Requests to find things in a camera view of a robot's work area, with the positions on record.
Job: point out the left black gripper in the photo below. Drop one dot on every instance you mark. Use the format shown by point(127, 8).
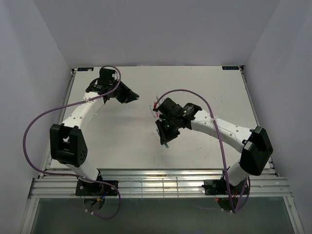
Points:
point(129, 96)

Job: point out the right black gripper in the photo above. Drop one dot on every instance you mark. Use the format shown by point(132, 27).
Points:
point(165, 136)

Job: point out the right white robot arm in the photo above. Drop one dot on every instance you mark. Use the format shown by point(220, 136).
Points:
point(253, 144)

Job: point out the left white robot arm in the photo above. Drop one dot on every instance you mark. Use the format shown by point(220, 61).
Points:
point(67, 143)

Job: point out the left blue corner label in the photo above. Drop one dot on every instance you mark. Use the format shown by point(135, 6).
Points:
point(85, 69)

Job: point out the blue corner label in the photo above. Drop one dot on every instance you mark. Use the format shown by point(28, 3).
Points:
point(230, 67)
point(85, 69)

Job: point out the right blue corner label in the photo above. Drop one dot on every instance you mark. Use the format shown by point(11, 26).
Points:
point(230, 67)

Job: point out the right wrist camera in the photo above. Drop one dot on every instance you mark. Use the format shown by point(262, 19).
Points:
point(155, 109)

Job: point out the aluminium rail frame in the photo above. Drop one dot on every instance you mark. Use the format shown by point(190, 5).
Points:
point(159, 184)

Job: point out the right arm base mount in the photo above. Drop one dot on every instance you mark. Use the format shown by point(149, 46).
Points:
point(219, 187)

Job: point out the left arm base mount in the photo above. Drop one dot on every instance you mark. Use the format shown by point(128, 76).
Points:
point(87, 188)

